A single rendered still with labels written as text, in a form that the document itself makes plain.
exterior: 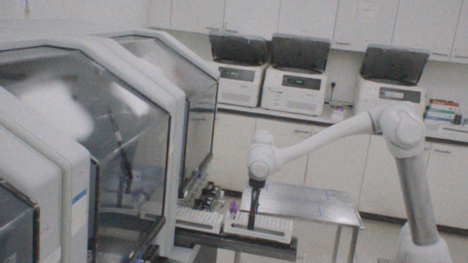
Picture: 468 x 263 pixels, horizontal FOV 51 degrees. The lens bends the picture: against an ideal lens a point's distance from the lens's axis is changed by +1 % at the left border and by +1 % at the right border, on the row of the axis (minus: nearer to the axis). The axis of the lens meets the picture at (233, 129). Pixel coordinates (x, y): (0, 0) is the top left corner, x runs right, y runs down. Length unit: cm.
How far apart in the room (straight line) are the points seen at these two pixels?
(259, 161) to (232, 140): 266
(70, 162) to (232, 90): 335
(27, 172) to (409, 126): 129
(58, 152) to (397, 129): 118
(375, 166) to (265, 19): 167
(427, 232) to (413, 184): 21
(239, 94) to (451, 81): 205
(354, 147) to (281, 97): 79
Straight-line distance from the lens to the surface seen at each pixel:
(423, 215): 202
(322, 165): 448
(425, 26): 465
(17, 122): 117
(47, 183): 105
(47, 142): 115
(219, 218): 222
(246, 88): 436
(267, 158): 185
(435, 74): 506
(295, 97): 435
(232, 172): 458
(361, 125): 203
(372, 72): 482
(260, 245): 217
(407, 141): 184
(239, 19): 462
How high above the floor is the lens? 182
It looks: 15 degrees down
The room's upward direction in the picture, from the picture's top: 6 degrees clockwise
